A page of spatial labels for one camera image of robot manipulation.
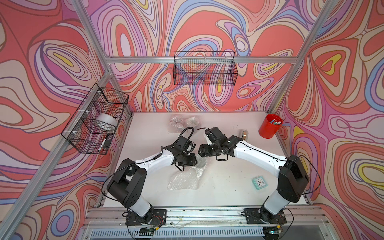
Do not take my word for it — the bubble wrap sheet stack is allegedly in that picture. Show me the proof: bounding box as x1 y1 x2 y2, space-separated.
167 156 208 191

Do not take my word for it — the bubble wrap sheet around mug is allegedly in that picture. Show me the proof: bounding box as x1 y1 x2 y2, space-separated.
168 115 185 133

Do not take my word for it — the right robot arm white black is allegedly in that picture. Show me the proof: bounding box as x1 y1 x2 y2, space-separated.
198 140 309 223

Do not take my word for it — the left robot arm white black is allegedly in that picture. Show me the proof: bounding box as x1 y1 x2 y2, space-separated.
106 143 198 219

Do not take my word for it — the small green alarm clock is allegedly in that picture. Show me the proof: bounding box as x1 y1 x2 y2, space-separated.
252 176 268 191

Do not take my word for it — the red pen holder cup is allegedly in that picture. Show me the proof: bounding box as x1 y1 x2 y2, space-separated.
259 114 284 139

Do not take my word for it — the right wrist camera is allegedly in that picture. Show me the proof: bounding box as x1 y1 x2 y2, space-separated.
205 127 228 145

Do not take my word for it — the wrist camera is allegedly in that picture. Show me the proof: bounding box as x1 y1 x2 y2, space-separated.
174 137 196 153
205 127 228 145

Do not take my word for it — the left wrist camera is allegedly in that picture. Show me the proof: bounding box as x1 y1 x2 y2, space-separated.
174 137 196 153

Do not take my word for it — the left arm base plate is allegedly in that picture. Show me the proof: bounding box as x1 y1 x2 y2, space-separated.
125 209 167 227

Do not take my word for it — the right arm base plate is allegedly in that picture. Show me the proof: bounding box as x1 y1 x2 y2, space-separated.
241 207 287 225

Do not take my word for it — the black wire basket back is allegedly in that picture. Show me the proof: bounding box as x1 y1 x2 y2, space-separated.
173 50 239 86

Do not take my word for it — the black wire basket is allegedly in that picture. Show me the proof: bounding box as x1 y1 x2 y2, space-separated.
173 50 239 86
61 84 129 155

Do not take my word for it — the black wire basket left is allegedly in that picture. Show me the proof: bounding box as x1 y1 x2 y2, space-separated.
61 84 129 155

